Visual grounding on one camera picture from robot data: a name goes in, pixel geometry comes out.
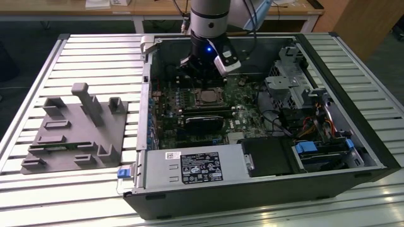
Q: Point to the green RAM stick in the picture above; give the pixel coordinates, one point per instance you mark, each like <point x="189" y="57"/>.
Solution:
<point x="58" y="148"/>

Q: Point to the graphics card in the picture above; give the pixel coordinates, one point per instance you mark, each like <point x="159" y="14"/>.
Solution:
<point x="203" y="125"/>

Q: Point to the wooden desk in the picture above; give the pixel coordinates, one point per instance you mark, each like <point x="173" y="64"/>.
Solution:
<point x="57" y="7"/>

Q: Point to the white paper box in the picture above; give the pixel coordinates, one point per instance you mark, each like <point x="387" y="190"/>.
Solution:
<point x="98" y="4"/>

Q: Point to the CPU socket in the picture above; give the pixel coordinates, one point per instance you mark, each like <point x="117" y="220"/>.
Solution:
<point x="209" y="106"/>

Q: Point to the green motherboard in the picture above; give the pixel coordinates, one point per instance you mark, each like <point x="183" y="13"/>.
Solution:
<point x="250" y="118"/>

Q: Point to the grey parts rack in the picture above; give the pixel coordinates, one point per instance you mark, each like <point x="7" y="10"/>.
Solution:
<point x="79" y="132"/>

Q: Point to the black open PC case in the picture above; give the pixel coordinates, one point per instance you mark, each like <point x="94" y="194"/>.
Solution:
<point x="221" y="201"/>

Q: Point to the blue plastic tab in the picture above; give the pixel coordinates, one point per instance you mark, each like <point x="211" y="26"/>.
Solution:
<point x="350" y="144"/>

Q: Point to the white barcode label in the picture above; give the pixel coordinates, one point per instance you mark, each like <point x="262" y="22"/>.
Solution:
<point x="173" y="156"/>

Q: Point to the blue case latch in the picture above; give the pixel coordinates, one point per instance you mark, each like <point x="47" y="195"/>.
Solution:
<point x="123" y="172"/>

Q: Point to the metal drive cage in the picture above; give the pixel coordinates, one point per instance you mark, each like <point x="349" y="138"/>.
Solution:
<point x="279" y="82"/>

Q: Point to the grey power supply unit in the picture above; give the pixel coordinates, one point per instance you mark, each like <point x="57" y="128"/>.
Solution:
<point x="158" y="170"/>

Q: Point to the white labelled box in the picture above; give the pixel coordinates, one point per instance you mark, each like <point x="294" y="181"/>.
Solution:
<point x="121" y="2"/>

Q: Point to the blue disk carrier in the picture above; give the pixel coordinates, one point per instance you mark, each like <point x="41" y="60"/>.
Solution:
<point x="306" y="147"/>

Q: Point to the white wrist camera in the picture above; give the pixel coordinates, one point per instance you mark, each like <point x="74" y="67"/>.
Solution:
<point x="229" y="62"/>

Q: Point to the black plastic shroud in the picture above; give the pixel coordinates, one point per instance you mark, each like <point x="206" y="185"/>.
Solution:
<point x="269" y="156"/>

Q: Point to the silver chipset heatsink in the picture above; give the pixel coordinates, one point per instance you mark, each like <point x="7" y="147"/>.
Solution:
<point x="237" y="137"/>

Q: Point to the black label sticker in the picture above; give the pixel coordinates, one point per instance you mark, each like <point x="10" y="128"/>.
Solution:
<point x="202" y="168"/>

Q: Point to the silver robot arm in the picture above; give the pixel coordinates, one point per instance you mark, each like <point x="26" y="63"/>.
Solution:
<point x="210" y="19"/>

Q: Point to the wooden cabinet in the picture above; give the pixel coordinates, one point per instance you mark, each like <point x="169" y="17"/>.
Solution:
<point x="361" y="23"/>

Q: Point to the black RAM slot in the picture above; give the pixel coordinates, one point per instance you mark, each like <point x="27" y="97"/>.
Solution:
<point x="206" y="112"/>
<point x="206" y="108"/>

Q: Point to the silver square CPU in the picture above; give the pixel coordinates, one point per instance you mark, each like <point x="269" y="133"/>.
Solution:
<point x="209" y="96"/>

